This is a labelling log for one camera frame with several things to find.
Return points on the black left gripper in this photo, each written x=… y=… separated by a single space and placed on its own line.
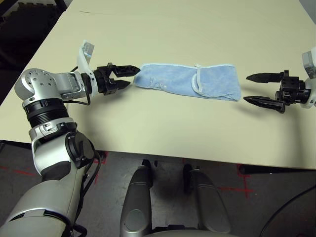
x=106 y=80

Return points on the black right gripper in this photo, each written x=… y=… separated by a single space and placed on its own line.
x=293 y=91

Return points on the light blue towel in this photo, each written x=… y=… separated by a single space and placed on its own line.
x=172 y=79

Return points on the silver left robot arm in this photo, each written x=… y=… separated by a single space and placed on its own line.
x=49 y=197

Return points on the black foam floor mat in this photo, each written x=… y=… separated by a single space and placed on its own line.
x=19 y=49

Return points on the grey robot left leg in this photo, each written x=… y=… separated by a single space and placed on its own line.
x=135 y=197

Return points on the grey robot leg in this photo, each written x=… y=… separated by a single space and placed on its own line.
x=209 y=202
x=135 y=197

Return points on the grey robot right leg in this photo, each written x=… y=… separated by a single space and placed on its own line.
x=209 y=202

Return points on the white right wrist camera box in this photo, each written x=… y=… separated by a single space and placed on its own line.
x=309 y=59

